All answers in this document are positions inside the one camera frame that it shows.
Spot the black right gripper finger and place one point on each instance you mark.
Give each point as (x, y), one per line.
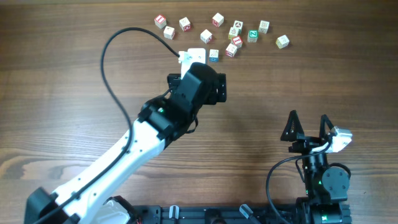
(325, 122)
(293, 130)

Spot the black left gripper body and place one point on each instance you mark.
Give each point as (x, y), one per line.
(218, 94)

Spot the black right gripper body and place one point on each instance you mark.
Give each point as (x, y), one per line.
(305, 145)

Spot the blue side wooden block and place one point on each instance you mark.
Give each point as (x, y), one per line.
(213, 55)

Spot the red A wooden block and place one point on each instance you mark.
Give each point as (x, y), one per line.
(231, 50)

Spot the red U snail block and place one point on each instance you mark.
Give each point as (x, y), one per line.
(206, 36)

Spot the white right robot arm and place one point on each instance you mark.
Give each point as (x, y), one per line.
(326, 184)

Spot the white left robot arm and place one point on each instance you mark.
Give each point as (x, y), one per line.
(161, 121)

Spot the red I block middle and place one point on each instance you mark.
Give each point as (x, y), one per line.
(237, 41)

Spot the red i block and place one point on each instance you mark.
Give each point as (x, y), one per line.
(237, 41)
(160, 21)

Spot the yellow side wooden block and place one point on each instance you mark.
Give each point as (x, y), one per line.
(233, 32)

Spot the number 2 wooden block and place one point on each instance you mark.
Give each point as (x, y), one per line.
(169, 32)

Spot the red O side block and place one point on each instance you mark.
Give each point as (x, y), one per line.
(185, 24)

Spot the red M side block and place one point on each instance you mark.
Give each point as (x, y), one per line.
(217, 19)

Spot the panda top wooden block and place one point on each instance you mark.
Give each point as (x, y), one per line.
(238, 25)

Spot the green Z top block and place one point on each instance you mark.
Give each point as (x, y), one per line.
(253, 35)

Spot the red I top block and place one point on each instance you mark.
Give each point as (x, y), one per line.
(160, 21)

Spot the yellow edge far block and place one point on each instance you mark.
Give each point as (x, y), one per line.
(263, 27)

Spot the yellow C wooden block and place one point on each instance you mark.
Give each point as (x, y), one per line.
(282, 41)

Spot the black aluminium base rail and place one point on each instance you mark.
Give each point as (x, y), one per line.
(174, 214)

